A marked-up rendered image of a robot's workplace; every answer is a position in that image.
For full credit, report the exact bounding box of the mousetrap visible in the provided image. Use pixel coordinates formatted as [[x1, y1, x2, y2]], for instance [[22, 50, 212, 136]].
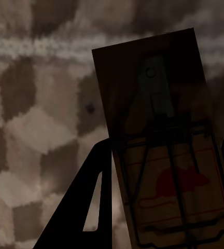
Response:
[[92, 28, 224, 249]]

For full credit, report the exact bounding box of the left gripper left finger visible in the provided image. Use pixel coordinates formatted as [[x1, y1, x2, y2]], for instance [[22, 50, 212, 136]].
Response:
[[33, 138, 113, 249]]

